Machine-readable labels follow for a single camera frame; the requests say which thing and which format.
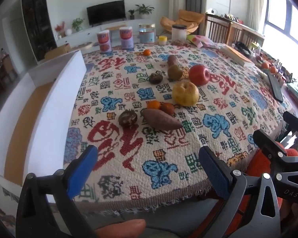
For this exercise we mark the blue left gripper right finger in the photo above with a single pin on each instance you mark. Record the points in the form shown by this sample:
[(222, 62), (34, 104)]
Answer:
[(217, 171)]

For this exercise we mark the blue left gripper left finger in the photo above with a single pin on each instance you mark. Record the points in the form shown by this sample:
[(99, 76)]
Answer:
[(77, 173)]

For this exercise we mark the person's left hand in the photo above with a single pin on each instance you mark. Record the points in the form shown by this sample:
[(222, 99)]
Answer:
[(131, 228)]

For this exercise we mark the orange red cushion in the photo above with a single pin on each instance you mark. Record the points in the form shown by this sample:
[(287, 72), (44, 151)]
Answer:
[(259, 164)]

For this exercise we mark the white cardboard box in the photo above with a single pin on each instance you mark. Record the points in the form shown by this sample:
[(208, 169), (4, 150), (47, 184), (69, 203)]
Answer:
[(35, 118)]

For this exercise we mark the front dark mangosteen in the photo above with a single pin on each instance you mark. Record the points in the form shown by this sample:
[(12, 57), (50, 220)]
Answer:
[(127, 118)]

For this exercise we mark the dark mangosteen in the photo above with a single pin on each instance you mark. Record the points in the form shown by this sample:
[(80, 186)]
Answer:
[(127, 118), (155, 78)]

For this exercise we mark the black tablet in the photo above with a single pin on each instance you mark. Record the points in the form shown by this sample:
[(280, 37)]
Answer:
[(276, 89)]

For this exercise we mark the front sweet potato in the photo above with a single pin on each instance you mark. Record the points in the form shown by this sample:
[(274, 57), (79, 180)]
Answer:
[(160, 120)]

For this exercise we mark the sweet potato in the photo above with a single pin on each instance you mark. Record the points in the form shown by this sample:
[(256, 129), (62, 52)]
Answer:
[(172, 60), (160, 120)]

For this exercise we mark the dark orange tangerine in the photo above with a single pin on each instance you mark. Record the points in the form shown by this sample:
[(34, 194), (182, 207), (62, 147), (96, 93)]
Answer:
[(168, 108)]

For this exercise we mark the yellow pear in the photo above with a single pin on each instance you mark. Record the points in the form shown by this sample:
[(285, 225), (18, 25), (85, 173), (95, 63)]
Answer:
[(185, 93)]

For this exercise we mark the patterned woven tablecloth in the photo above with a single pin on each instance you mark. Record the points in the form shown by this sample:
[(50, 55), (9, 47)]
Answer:
[(141, 165)]

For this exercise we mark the orange fruit on sill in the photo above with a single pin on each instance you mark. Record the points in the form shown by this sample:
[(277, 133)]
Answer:
[(273, 70), (265, 65)]

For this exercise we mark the front small orange tangerine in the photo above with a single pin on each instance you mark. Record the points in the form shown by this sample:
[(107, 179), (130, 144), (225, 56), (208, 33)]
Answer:
[(153, 105)]

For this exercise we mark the small orange tangerine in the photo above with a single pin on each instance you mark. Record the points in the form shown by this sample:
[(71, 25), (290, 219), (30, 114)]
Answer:
[(153, 105), (146, 52)]

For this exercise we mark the red apple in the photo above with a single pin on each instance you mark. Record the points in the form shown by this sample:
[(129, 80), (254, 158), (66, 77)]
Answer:
[(199, 75)]

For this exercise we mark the brown kiwi fruit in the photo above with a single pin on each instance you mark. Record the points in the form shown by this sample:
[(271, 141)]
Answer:
[(174, 73)]

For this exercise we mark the rear dark mangosteen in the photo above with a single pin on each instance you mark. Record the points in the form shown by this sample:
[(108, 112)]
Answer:
[(155, 78)]

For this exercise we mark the paperback book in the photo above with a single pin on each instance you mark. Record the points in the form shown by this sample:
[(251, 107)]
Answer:
[(236, 56)]

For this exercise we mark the rear sweet potato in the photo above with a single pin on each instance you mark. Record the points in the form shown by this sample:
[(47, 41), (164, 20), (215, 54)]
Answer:
[(172, 60)]

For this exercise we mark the white tv cabinet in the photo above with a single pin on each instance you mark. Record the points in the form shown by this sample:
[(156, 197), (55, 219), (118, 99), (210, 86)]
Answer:
[(90, 34)]

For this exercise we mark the left pink purple can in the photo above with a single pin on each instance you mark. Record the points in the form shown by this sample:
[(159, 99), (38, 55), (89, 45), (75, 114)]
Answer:
[(104, 41)]

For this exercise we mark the pink purple can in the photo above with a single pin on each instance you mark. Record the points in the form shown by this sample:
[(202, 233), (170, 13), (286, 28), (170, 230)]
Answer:
[(104, 41), (126, 37)]

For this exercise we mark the pink snack bag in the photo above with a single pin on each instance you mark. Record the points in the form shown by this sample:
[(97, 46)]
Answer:
[(201, 41)]

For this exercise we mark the right pink purple can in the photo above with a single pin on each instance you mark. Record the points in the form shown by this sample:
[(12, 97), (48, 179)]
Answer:
[(126, 37)]

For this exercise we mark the rear small orange tangerine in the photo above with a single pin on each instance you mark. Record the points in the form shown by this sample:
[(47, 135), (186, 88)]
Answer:
[(146, 52)]

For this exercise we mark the pile of nuts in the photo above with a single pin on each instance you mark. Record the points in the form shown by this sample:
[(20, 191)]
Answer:
[(179, 43)]

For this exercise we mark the red flower plant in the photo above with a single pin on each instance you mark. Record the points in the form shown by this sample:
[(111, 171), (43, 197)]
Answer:
[(60, 29)]

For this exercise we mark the dark glass cabinet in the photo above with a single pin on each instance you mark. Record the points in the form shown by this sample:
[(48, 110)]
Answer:
[(38, 27)]

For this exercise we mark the wooden chair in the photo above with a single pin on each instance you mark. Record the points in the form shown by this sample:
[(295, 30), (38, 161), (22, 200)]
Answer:
[(221, 30)]

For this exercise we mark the left green potted plant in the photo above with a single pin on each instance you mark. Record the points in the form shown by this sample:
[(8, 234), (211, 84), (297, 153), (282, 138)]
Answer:
[(77, 24)]

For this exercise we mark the small yellow lid jar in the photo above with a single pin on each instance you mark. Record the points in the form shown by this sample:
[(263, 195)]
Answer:
[(162, 40)]

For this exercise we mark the clear jar black lid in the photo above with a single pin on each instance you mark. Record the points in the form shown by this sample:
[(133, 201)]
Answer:
[(179, 32)]

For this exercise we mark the clear jar gold lid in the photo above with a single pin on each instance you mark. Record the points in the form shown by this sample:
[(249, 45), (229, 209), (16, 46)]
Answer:
[(147, 34)]

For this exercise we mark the orange lounge chair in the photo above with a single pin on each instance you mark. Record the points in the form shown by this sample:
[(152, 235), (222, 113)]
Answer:
[(191, 20)]

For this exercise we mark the small potted plant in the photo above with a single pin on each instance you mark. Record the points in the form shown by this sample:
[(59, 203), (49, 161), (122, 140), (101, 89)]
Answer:
[(131, 12)]

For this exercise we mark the black television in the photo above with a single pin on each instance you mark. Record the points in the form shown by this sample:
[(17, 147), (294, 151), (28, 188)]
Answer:
[(106, 12)]

